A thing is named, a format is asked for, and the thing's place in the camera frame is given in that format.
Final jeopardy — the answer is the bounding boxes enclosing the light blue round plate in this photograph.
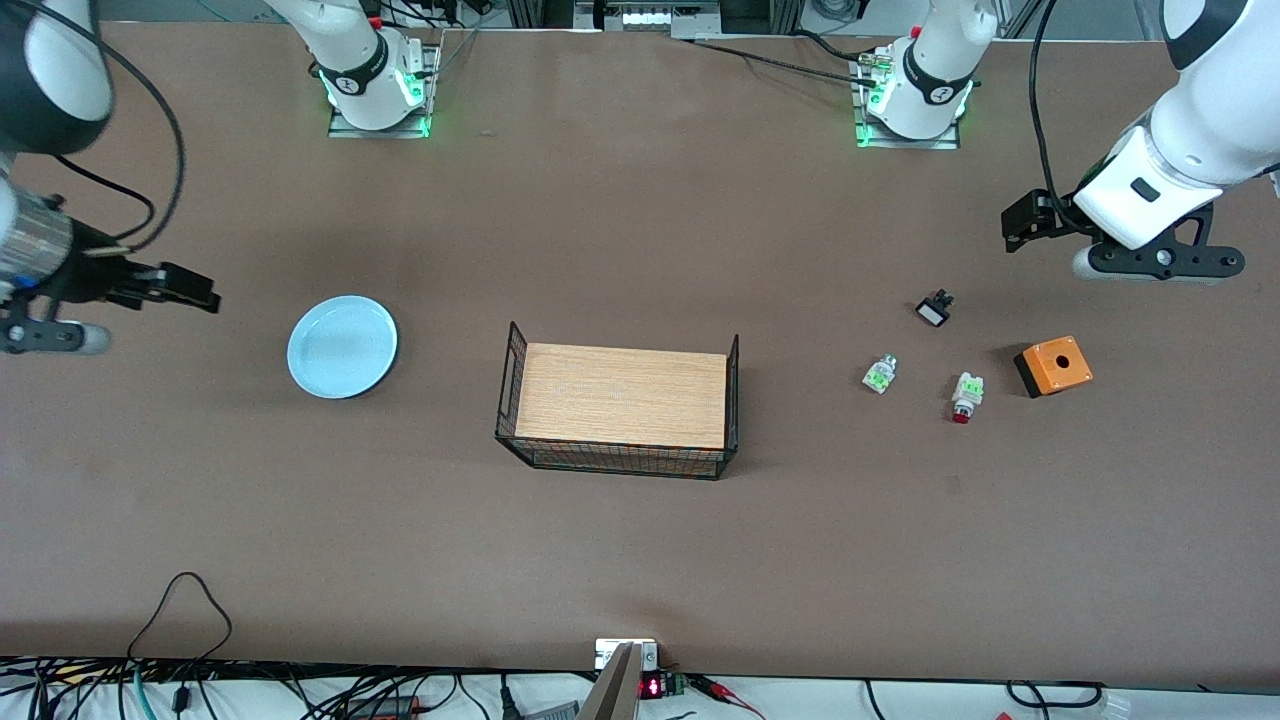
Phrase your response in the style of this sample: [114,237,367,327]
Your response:
[286,295,399,400]

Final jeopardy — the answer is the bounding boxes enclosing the red push button switch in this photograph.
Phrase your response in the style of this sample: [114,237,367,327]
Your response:
[951,372,986,425]

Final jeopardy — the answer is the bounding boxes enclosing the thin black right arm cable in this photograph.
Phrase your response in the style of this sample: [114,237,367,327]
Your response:
[45,155,159,246]

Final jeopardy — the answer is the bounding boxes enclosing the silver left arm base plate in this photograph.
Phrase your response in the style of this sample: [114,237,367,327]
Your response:
[850,45,963,151]

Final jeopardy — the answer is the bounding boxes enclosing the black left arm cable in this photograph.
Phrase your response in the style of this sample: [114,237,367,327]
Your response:
[1028,0,1086,231]

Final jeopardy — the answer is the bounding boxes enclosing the orange button enclosure box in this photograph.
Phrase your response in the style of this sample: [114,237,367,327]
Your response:
[1013,335,1094,399]

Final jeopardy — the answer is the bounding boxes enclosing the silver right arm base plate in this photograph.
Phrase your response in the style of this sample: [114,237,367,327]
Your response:
[328,40,441,139]

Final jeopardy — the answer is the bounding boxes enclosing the black looped cable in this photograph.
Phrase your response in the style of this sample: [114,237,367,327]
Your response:
[128,572,234,691]

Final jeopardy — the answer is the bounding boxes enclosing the black base cable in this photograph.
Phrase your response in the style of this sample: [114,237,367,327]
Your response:
[690,38,886,89]

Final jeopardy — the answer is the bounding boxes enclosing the aluminium frame structure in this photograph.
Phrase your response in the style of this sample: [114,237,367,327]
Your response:
[505,0,806,39]

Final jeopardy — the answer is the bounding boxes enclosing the wire shelf with wooden top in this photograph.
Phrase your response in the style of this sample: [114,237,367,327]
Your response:
[495,320,741,482]

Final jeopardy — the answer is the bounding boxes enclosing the black coiled cable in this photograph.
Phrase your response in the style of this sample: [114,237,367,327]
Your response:
[1005,680,1106,709]

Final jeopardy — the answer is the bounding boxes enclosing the silver metal bracket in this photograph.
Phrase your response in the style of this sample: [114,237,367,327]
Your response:
[595,638,661,671]

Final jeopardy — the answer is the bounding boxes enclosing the red clip lead wires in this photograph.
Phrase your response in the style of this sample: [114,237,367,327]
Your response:
[690,675,766,720]

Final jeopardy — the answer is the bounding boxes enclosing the grey metal camera bar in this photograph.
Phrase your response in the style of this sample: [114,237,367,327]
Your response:
[578,642,643,720]

